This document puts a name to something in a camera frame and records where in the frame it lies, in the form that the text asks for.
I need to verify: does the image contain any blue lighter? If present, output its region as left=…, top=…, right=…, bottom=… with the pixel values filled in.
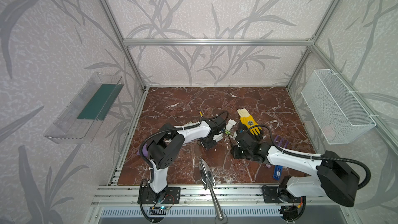
left=273, top=166, right=283, bottom=180

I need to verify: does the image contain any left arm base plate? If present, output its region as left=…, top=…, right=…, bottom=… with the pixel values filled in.
left=137, top=187, right=181, bottom=204

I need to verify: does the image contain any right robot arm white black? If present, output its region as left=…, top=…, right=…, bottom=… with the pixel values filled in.
left=232, top=129, right=372, bottom=207

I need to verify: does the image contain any white wire basket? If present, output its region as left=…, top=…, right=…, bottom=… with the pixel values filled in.
left=301, top=69, right=376, bottom=145

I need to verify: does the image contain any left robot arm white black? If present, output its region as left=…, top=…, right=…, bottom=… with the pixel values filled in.
left=138, top=111, right=229, bottom=204

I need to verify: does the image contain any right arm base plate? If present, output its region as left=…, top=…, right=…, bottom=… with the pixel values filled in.
left=261, top=185, right=306, bottom=205

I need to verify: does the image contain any yellow work glove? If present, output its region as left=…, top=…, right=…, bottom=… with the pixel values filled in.
left=237, top=108, right=264, bottom=141

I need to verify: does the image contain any red white remote control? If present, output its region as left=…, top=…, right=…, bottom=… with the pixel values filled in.
left=213, top=134, right=223, bottom=142

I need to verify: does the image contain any clear plastic wall shelf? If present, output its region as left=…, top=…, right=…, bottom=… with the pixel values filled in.
left=44, top=72, right=124, bottom=144

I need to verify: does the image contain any metal camera pole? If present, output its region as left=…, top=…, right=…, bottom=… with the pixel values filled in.
left=199, top=158, right=224, bottom=221

